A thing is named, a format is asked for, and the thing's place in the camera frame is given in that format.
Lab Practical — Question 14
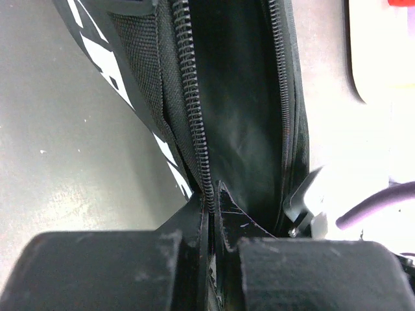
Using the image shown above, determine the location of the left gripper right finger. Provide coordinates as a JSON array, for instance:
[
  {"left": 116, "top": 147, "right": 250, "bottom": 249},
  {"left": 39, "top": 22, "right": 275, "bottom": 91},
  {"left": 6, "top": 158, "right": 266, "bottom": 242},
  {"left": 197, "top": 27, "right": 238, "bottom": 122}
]
[{"left": 215, "top": 183, "right": 414, "bottom": 310}]

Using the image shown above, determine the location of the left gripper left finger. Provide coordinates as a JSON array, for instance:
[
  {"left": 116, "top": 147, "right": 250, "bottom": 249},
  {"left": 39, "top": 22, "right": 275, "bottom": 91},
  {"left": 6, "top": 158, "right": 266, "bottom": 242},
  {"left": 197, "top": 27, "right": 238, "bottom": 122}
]
[{"left": 1, "top": 194, "right": 208, "bottom": 310}]

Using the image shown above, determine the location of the black racket bag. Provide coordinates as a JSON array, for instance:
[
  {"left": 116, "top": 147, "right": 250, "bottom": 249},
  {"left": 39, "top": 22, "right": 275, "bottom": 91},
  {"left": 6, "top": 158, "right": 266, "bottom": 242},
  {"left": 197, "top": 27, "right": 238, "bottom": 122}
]
[{"left": 51, "top": 0, "right": 311, "bottom": 234}]

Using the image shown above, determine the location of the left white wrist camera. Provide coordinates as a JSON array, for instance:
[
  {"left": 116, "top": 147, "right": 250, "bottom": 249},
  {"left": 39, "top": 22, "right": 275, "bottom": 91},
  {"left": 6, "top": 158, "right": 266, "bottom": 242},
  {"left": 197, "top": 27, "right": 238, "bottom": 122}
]
[{"left": 283, "top": 167, "right": 328, "bottom": 240}]

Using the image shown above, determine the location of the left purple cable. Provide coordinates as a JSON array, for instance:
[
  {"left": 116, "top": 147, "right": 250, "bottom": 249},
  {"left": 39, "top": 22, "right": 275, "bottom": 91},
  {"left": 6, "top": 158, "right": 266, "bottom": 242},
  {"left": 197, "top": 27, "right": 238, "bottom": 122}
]
[{"left": 335, "top": 181, "right": 415, "bottom": 231}]

